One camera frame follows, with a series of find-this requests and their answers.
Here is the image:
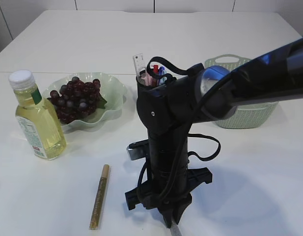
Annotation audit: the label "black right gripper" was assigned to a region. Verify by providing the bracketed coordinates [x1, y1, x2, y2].
[125, 167, 213, 228]

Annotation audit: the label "silver glitter pen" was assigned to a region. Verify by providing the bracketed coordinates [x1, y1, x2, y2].
[170, 219, 182, 236]

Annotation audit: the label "pink purple scissors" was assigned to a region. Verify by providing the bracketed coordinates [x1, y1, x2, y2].
[138, 70, 157, 87]

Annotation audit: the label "blue capped safety scissors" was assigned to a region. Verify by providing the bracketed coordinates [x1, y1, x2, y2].
[158, 66, 167, 86]

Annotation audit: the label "red glitter pen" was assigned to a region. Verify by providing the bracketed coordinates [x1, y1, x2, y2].
[152, 64, 159, 77]

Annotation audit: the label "purple artificial grape bunch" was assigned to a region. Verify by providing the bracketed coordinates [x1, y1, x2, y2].
[47, 76, 107, 124]

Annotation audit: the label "clear plastic ruler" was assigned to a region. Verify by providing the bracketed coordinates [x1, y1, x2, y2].
[133, 53, 146, 77]

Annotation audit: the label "yellow tea drink bottle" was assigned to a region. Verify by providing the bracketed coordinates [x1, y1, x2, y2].
[8, 70, 66, 160]

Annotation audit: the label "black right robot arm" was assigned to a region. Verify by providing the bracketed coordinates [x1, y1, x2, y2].
[125, 38, 303, 227]

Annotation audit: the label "gold glitter pen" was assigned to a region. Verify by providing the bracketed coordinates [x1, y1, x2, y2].
[89, 164, 110, 230]

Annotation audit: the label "black mesh pen cup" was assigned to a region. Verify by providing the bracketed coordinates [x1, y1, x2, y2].
[136, 76, 149, 96]

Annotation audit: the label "green woven plastic basket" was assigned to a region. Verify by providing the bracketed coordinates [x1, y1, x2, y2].
[204, 54, 278, 129]

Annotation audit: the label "green wavy plastic plate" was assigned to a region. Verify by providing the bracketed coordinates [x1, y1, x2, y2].
[41, 72, 127, 131]

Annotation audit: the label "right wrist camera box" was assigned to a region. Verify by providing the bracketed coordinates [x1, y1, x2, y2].
[127, 140, 149, 161]

